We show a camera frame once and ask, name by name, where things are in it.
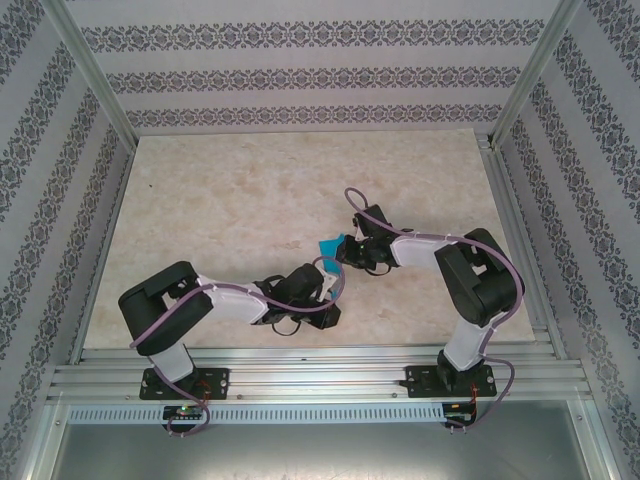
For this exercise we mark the grey metal sheet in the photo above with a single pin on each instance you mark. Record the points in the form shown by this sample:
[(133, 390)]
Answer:
[(320, 450)]

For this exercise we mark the right small circuit board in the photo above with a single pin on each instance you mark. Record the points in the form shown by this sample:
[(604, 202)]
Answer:
[(457, 415)]

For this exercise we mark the aluminium side rail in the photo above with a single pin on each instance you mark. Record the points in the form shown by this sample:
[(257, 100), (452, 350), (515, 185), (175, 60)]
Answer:
[(501, 185), (115, 200)]

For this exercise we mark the aluminium front frame rail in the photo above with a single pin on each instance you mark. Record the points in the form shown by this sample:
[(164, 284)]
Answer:
[(320, 372)]

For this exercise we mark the small circuit board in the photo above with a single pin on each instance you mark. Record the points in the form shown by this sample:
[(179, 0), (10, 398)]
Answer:
[(185, 412), (457, 415)]

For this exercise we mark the left aluminium corner post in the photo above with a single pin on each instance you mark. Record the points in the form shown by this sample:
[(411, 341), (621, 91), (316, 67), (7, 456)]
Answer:
[(92, 65)]

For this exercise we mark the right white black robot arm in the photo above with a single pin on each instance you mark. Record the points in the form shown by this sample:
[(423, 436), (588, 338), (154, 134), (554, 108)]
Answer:
[(480, 280)]

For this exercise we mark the blue cloth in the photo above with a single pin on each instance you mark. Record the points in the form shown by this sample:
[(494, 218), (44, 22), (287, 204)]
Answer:
[(330, 246)]

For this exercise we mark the aluminium corner post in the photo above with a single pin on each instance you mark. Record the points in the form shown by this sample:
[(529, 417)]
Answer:
[(92, 65), (537, 70)]

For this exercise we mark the left small circuit board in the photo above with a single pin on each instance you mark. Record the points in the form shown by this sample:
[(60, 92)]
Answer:
[(185, 412)]

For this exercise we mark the right aluminium side rail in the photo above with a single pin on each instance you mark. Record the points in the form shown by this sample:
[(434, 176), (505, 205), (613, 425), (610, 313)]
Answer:
[(501, 185)]

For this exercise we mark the right aluminium corner post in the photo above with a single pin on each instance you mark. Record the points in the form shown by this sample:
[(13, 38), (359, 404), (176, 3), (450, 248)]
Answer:
[(537, 70)]

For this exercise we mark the left aluminium side rail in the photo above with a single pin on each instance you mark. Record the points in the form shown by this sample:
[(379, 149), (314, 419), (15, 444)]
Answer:
[(115, 200)]

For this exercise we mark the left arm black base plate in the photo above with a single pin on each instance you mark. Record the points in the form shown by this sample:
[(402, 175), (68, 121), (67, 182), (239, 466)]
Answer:
[(220, 382)]

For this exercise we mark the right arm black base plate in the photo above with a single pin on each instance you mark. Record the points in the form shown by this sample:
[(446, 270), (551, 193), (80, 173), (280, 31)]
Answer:
[(417, 382)]

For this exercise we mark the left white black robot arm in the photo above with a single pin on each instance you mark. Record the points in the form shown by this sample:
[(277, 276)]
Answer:
[(165, 310)]

